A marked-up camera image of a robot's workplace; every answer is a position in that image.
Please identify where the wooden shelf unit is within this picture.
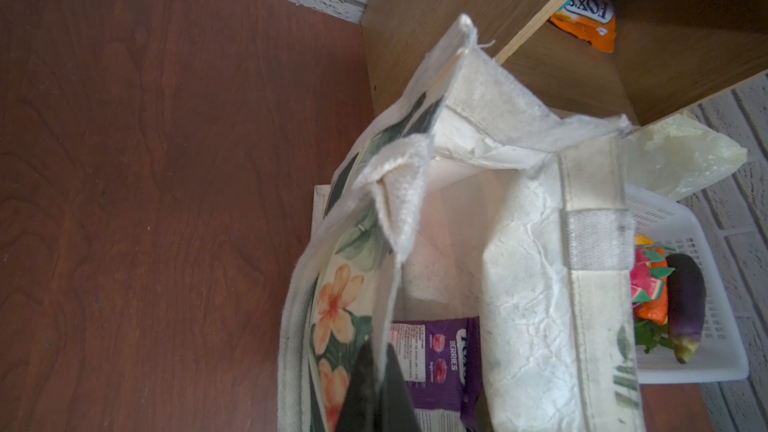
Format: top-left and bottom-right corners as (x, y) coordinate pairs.
(361, 0), (767, 125)

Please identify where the purple eggplant toy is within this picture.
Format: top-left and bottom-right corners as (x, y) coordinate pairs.
(667, 253), (707, 365)

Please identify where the pink dragon fruit toy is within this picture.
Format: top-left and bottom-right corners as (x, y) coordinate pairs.
(630, 244), (676, 307)

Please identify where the white floral canvas tote bag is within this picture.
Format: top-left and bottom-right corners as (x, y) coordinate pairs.
(277, 15), (645, 431)

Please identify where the purple snack bag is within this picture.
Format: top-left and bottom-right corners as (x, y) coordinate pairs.
(390, 317), (483, 431)

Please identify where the cream plastic grocery bag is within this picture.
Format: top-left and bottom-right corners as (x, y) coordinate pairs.
(623, 110), (748, 201)

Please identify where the white plastic basket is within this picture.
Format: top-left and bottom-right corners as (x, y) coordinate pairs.
(623, 182), (750, 385)

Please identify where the orange Fox's candy bag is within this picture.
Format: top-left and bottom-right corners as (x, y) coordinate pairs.
(549, 0), (616, 53)

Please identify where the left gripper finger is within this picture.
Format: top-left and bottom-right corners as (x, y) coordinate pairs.
(335, 343), (420, 432)

